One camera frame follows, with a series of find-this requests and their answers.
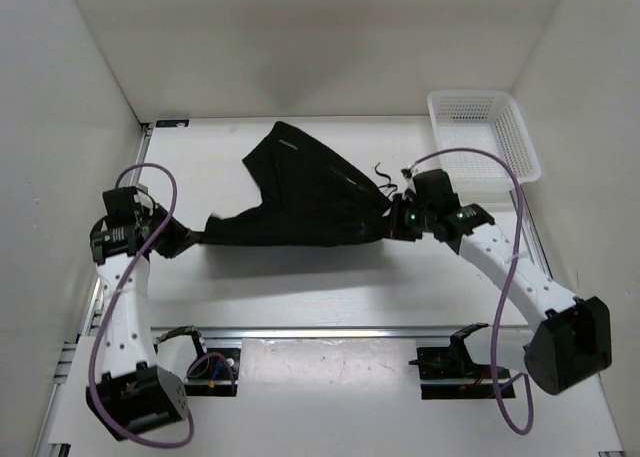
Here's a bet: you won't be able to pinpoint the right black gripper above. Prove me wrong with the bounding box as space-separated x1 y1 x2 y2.
380 192 436 241

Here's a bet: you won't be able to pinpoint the black shorts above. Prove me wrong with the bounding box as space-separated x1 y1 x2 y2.
198 121 391 247

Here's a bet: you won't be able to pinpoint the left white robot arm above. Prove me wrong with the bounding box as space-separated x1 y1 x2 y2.
86 186 210 441

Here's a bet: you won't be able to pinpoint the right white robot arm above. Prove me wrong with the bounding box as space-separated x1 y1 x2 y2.
389 169 612 395

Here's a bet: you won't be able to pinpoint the blue label sticker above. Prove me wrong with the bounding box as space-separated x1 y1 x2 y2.
155 119 190 128

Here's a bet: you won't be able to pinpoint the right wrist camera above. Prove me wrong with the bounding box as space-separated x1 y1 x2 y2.
400 164 424 187

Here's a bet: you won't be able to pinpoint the aluminium rail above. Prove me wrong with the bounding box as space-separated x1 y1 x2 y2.
79 325 531 342

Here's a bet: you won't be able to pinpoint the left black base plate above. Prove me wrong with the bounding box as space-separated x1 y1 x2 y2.
155 335 241 397

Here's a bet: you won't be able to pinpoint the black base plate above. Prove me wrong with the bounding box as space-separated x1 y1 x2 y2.
155 335 241 397
408 347 495 401

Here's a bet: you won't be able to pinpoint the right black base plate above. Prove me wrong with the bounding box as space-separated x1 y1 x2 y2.
408 347 495 401

